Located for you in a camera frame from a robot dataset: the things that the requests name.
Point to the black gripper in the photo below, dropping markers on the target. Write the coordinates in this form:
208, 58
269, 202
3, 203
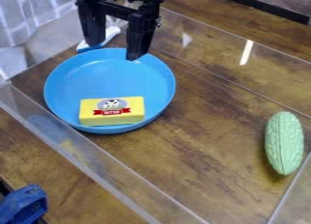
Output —
142, 14

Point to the blue round plastic tray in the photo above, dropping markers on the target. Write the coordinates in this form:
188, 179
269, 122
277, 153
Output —
103, 75

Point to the yellow butter block toy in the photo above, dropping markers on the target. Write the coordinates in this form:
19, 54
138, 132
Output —
111, 111

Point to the green bitter gourd toy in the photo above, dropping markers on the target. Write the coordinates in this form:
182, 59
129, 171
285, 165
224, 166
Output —
285, 142

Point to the clear acrylic enclosure wall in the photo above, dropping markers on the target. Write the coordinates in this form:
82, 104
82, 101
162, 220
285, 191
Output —
194, 167

